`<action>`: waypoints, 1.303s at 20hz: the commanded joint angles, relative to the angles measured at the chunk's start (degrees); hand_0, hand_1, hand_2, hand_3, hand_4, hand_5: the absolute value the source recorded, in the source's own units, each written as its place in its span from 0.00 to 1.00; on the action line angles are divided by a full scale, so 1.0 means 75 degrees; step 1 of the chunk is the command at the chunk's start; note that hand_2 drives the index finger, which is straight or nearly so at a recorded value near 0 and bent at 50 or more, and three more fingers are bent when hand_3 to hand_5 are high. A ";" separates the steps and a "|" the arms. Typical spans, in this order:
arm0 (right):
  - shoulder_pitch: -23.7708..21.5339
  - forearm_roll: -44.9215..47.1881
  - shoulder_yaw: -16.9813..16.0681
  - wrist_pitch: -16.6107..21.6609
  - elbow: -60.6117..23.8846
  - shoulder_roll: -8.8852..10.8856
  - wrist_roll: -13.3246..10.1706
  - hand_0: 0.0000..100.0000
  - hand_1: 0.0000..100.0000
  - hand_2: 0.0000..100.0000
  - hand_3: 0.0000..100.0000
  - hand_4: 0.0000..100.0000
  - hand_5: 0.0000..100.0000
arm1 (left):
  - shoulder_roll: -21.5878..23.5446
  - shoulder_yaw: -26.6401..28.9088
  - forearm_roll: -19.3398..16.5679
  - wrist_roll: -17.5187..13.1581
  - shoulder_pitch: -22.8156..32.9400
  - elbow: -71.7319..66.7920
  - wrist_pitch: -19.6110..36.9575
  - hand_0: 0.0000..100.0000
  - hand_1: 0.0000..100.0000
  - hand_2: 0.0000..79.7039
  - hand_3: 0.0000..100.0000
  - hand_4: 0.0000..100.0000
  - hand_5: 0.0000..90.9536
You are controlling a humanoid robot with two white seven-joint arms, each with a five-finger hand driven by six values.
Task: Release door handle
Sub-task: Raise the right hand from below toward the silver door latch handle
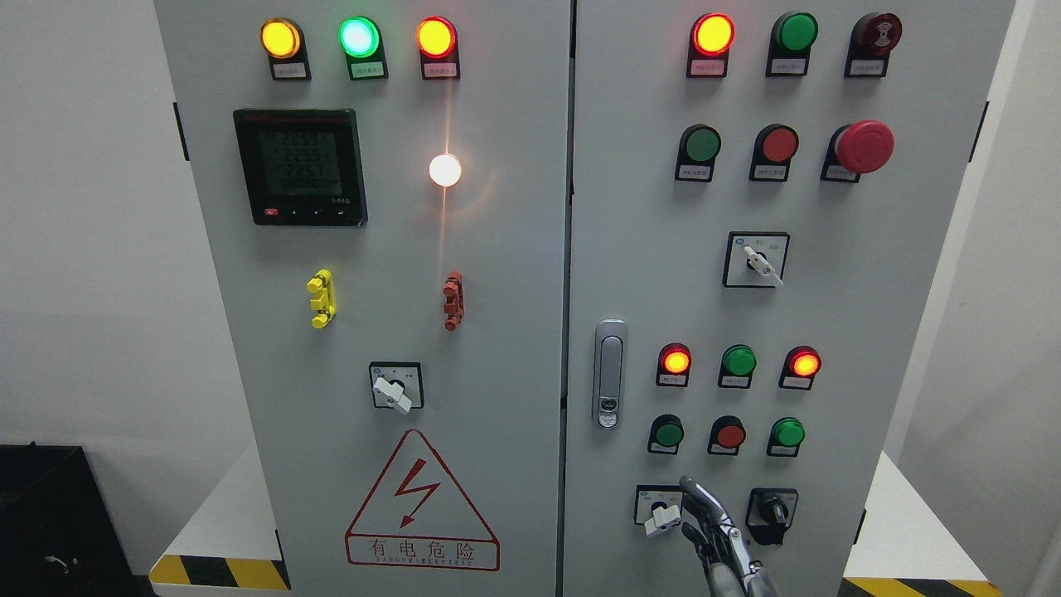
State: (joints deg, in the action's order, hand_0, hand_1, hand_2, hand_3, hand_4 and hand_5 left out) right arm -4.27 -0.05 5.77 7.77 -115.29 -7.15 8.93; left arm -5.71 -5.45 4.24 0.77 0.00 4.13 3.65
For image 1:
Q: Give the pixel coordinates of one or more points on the silver door handle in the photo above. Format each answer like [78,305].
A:
[608,372]

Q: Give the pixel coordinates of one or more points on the grey left cabinet door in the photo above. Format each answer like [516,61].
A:
[492,386]

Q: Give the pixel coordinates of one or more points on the grey cabinet door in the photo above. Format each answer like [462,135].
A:
[650,251]
[492,386]

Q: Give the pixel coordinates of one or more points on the grey right cabinet door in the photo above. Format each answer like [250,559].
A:
[650,251]

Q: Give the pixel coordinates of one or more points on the red indicator light left door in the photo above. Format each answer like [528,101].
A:
[438,46]

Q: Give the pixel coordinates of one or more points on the red plastic clip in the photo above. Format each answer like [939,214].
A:
[454,307]

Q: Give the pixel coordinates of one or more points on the white lit indicator lamp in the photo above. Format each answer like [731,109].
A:
[445,170]

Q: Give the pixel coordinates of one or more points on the red lit indicator middle left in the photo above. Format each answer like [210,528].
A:
[674,362]

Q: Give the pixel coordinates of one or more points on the red lit indicator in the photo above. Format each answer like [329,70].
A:
[800,367]
[674,362]

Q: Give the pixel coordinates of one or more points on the green push button lower left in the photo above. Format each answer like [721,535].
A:
[665,435]

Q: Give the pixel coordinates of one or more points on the green push button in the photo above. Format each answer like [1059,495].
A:
[786,438]
[665,435]
[697,150]

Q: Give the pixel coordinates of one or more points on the yellow plastic clip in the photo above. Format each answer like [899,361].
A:
[322,298]

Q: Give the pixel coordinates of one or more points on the green indicator middle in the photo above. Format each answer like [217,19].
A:
[737,366]

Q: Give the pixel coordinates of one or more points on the green push button upper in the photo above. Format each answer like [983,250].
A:
[697,150]

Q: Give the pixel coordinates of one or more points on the red push button lower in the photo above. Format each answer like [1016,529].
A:
[727,435]

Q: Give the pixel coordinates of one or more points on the red push button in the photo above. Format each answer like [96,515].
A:
[727,435]
[773,149]

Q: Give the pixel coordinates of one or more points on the red electric warning triangle sticker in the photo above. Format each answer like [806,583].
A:
[418,515]

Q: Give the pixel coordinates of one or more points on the black digital power meter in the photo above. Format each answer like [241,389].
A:
[302,167]

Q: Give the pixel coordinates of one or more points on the red lit indicator middle right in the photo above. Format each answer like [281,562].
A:
[800,367]

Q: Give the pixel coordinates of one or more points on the red push button upper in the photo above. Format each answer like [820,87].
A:
[773,149]

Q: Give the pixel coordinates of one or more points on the green push button lower right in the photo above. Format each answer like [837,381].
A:
[786,438]

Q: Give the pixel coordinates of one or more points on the green lit indicator light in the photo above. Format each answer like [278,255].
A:
[362,43]

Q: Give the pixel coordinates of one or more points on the red indicator light right top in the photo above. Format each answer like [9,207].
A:
[710,40]

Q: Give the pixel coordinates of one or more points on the yellow indicator light top left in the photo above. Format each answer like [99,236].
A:
[284,44]

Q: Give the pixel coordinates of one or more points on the red emergency stop mushroom button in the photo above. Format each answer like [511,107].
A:
[856,149]

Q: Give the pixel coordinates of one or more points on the green indicator light right top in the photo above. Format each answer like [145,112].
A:
[790,45]

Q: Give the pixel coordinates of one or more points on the white platform hazard stripes left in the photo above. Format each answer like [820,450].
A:
[236,521]

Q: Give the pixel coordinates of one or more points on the white platform hazard stripes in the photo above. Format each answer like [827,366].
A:
[236,521]
[904,550]

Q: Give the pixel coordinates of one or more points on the dark red buzzer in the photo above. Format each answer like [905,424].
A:
[872,40]

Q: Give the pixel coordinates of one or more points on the white platform hazard stripes right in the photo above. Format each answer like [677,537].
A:
[904,550]

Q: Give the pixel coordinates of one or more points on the black box lower left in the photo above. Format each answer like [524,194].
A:
[56,533]

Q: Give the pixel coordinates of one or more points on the white selector switch left door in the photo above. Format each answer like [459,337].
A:
[397,386]

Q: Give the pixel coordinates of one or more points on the white selector switch right upper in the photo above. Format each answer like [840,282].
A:
[755,259]

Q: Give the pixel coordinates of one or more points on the white selector switch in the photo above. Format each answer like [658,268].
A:
[657,508]
[755,259]

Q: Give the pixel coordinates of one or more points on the white selector switch bottom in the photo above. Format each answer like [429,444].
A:
[657,508]

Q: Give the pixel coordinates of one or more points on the black selector switch bottom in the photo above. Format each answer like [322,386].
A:
[769,514]

